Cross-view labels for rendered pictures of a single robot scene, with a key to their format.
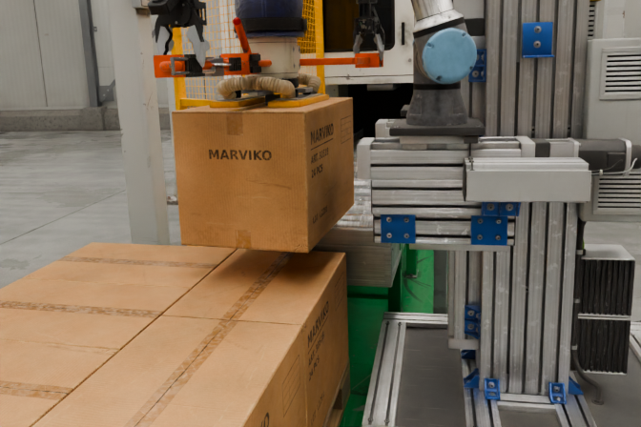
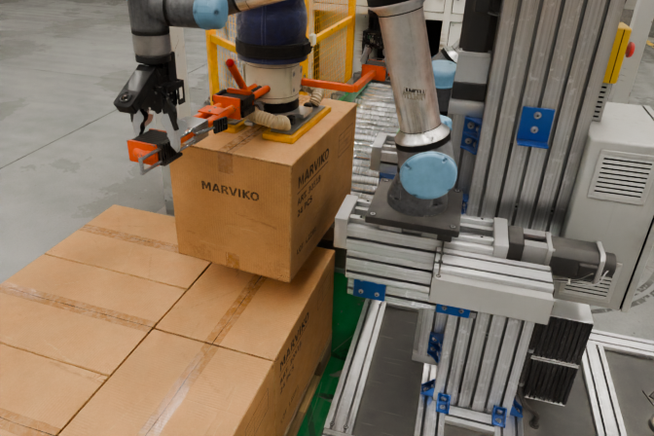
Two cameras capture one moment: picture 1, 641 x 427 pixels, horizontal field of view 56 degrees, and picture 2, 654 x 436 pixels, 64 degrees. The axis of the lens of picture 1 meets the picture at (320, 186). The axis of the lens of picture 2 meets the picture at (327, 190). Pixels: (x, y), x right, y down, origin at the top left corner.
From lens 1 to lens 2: 0.60 m
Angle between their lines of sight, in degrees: 16
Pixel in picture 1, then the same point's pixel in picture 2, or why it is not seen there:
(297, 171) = (281, 215)
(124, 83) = not seen: hidden behind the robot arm
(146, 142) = not seen: hidden behind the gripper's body
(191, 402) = not seen: outside the picture
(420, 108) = (400, 193)
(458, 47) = (437, 171)
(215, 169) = (207, 198)
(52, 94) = not seen: outside the picture
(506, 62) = (500, 141)
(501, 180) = (464, 292)
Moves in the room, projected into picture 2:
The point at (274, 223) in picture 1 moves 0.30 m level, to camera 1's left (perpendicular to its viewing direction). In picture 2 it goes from (260, 253) to (163, 246)
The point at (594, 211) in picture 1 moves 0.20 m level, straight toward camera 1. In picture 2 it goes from (561, 291) to (548, 336)
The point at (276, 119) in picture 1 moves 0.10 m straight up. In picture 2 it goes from (264, 166) to (263, 133)
